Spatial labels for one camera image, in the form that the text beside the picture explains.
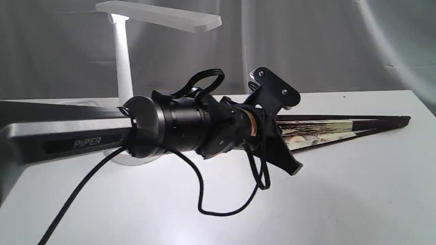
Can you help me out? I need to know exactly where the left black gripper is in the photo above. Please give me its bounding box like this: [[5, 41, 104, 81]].
[[200, 96, 303, 176]]

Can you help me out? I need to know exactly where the painted folding paper fan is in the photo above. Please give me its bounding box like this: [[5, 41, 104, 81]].
[[276, 115, 411, 152]]

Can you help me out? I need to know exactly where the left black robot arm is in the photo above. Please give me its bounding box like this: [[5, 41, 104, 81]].
[[1, 96, 302, 203]]

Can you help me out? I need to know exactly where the white desk lamp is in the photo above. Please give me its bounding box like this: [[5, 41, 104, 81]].
[[96, 1, 222, 166]]

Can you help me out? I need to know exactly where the grey backdrop curtain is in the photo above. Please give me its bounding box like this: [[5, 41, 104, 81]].
[[0, 0, 435, 113]]

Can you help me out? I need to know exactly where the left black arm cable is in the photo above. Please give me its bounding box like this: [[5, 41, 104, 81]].
[[37, 68, 271, 245]]

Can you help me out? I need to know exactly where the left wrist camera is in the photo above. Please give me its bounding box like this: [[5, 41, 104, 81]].
[[244, 67, 301, 116]]

